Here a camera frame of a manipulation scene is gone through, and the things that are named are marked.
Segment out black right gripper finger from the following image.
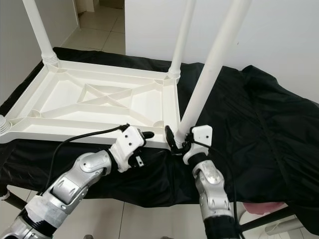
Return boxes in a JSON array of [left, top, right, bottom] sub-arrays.
[[164, 124, 179, 150]]

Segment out white plastic table leg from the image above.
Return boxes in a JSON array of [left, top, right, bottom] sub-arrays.
[[166, 0, 198, 81], [178, 0, 253, 145], [22, 0, 61, 68], [0, 114, 13, 135]]

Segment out white plastic table top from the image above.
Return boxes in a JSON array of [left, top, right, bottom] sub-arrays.
[[0, 60, 183, 150]]

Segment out pink plastic stool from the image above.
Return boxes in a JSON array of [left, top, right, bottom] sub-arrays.
[[239, 201, 288, 213]]

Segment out black cloth table cover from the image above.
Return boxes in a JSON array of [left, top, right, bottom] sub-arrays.
[[0, 47, 319, 223]]

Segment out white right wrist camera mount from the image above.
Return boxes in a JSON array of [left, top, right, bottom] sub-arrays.
[[181, 124, 214, 165]]

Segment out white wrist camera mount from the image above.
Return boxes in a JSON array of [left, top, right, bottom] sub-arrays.
[[109, 124, 148, 174], [181, 124, 214, 165]]

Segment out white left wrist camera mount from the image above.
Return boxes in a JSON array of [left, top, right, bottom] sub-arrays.
[[109, 124, 148, 174]]

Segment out black metal table frame leg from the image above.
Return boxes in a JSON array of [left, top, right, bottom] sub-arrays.
[[5, 188, 31, 210], [237, 207, 301, 233]]

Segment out white door frame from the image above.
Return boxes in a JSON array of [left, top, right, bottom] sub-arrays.
[[72, 0, 96, 23]]

